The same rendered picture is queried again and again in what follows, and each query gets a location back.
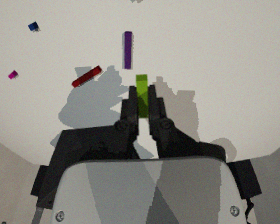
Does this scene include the small blue cube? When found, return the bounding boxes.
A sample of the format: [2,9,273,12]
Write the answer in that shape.
[28,22,38,31]

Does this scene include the magenta block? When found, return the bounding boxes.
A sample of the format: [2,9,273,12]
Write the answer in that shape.
[8,70,18,79]

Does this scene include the dark red rod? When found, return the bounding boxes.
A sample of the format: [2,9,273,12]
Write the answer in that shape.
[71,65,102,88]

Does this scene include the lime green rod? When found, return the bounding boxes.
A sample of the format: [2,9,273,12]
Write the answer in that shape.
[136,74,148,118]

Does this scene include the purple rod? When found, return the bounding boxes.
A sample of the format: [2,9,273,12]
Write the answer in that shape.
[124,31,132,69]

